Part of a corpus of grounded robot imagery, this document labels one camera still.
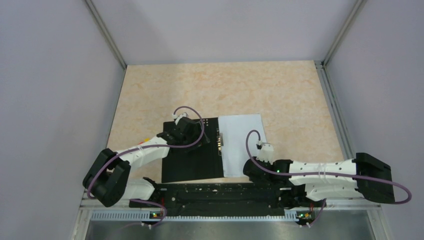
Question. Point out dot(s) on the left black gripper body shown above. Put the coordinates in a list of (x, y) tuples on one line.
[(193, 137)]

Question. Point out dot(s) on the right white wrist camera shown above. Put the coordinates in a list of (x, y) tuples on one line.
[(265, 152)]

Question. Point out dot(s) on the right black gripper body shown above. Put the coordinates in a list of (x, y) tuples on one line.
[(267, 180)]

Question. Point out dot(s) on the white slotted cable duct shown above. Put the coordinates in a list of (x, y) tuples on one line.
[(147, 216)]

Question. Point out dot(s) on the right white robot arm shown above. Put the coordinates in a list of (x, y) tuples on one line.
[(338, 180)]

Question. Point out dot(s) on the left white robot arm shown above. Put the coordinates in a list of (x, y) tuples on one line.
[(107, 178)]

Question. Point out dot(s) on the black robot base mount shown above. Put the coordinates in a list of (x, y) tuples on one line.
[(228, 199)]

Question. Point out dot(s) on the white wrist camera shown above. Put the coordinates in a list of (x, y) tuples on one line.
[(178, 117), (265, 152)]

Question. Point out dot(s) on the white paper stack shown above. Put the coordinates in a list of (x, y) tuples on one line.
[(234, 130)]

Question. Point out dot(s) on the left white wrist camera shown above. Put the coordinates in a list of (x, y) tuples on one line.
[(178, 117)]

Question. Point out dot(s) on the grey black file folder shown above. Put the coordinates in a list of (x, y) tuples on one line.
[(201, 164)]

